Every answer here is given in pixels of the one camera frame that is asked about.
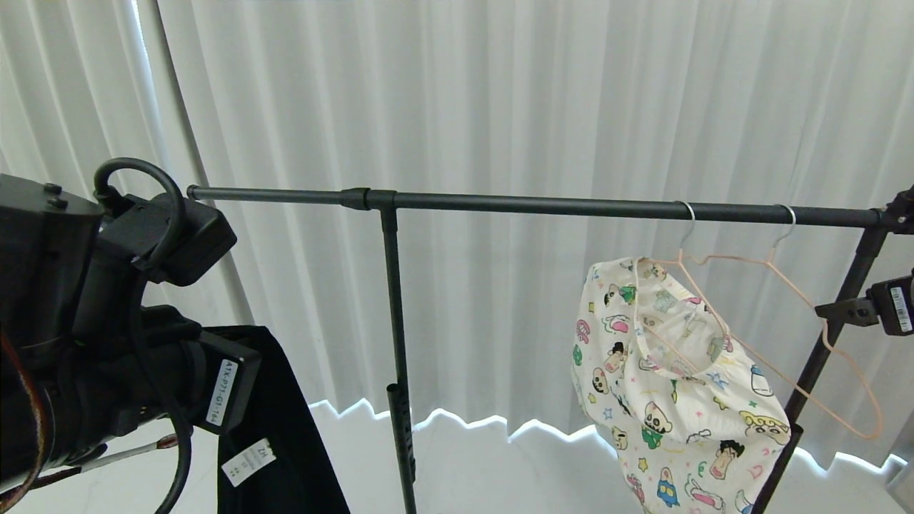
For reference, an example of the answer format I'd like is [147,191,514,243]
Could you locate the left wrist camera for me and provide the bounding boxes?
[96,193,238,288]

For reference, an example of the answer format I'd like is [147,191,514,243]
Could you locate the pink clothes hanger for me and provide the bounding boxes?
[633,202,733,378]
[646,206,886,440]

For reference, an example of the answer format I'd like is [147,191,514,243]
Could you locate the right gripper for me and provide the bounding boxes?
[815,275,914,338]

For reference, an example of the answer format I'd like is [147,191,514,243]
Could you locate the cream printed garment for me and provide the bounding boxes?
[571,257,792,514]

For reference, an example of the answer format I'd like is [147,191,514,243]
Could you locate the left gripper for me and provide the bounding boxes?
[136,306,263,435]

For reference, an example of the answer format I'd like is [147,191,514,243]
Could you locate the black cable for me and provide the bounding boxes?
[93,157,194,514]

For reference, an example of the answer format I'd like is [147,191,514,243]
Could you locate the black clothes rack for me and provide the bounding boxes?
[187,184,914,514]

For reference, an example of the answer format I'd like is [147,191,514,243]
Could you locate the black garment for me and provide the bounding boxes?
[204,325,351,514]

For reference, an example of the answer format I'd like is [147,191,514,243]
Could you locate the white curtain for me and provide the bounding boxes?
[0,0,914,472]

